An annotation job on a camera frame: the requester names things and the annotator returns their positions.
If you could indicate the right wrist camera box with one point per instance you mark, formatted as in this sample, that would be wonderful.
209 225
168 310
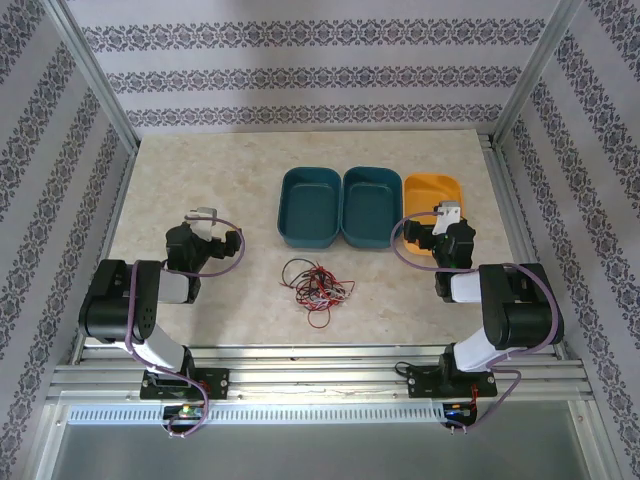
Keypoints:
445 222

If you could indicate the grey metal panel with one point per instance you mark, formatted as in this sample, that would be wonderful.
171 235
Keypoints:
320 455

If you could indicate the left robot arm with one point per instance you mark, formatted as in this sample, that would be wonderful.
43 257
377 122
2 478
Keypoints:
115 310

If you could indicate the small circuit board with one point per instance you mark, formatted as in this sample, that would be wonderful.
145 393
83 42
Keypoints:
457 411
185 411

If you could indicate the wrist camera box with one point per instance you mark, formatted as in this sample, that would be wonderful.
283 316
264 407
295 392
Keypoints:
445 222
205 227

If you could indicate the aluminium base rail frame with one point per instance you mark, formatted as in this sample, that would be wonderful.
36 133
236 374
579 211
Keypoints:
320 380

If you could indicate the teal plastic bin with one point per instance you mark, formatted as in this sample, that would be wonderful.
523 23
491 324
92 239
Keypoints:
310 210
372 210

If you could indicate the aluminium side rail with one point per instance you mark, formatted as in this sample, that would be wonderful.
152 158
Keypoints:
497 175
118 200

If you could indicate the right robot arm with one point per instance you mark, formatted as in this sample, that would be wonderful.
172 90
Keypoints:
520 310

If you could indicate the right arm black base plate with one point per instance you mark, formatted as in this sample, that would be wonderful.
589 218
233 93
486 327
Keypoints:
422 382

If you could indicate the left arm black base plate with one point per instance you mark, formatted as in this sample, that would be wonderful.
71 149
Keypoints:
217 382

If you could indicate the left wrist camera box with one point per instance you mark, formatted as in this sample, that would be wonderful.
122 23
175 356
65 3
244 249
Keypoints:
205 227

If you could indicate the aluminium corner post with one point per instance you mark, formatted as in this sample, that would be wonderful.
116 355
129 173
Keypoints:
535 70
92 70

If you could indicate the yellow plastic bin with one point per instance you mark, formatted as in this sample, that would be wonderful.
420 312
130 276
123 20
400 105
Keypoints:
425 192

